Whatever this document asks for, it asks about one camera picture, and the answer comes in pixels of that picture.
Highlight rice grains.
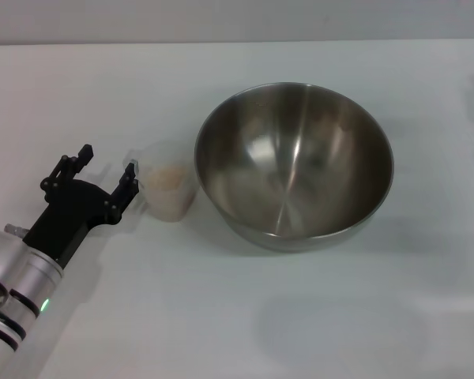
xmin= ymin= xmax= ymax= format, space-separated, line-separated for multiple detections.
xmin=147 ymin=164 xmax=195 ymax=220

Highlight stainless steel mixing bowl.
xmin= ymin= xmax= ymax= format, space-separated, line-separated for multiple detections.
xmin=193 ymin=81 xmax=395 ymax=254

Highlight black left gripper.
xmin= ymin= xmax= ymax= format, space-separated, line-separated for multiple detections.
xmin=22 ymin=143 xmax=141 ymax=274

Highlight clear plastic measuring cup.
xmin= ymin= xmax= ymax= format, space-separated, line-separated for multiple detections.
xmin=126 ymin=140 xmax=201 ymax=223

